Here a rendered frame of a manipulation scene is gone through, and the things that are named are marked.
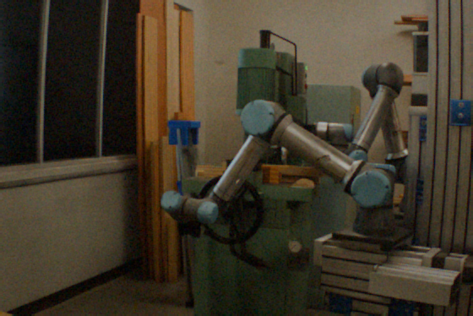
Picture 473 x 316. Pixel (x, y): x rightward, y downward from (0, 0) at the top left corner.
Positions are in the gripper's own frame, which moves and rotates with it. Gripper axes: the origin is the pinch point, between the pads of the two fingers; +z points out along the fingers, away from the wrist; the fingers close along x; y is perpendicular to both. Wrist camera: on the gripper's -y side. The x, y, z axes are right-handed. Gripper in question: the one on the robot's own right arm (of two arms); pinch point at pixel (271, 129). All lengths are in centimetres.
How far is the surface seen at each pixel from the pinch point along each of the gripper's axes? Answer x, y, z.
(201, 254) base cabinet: 57, -12, 30
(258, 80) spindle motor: -22.8, -3.9, 9.1
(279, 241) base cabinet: 47.0, -9.4, -6.2
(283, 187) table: 24.0, -4.7, -6.4
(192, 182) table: 24.8, -4.8, 35.6
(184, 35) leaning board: -104, -157, 121
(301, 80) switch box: -32.9, -37.3, -3.2
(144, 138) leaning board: -10, -111, 119
